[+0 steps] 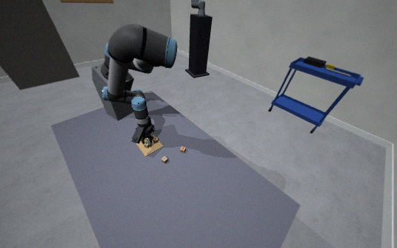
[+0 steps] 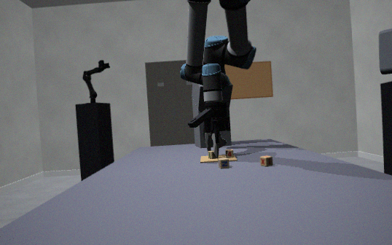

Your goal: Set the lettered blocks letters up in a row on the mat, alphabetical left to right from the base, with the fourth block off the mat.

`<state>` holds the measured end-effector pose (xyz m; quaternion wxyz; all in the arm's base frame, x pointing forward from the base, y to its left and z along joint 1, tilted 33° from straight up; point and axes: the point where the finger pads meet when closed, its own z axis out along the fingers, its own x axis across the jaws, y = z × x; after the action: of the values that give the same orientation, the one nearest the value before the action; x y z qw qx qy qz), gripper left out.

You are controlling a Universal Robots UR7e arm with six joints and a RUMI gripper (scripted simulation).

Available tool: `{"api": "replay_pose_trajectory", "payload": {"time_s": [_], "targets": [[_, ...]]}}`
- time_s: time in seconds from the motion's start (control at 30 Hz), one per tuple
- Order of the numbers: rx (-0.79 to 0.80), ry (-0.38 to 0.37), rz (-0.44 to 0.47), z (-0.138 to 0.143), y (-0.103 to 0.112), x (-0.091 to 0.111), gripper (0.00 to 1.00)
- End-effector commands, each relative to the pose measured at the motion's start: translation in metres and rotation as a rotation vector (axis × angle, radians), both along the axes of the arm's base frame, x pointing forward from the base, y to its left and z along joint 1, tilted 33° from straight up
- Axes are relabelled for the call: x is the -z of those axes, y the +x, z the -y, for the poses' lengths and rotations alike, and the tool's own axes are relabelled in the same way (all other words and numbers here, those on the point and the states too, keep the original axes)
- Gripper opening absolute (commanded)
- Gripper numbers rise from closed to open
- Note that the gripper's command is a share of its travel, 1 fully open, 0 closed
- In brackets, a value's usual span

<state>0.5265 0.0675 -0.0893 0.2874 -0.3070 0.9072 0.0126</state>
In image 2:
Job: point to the tan flat mat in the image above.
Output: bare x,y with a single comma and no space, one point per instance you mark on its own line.
205,159

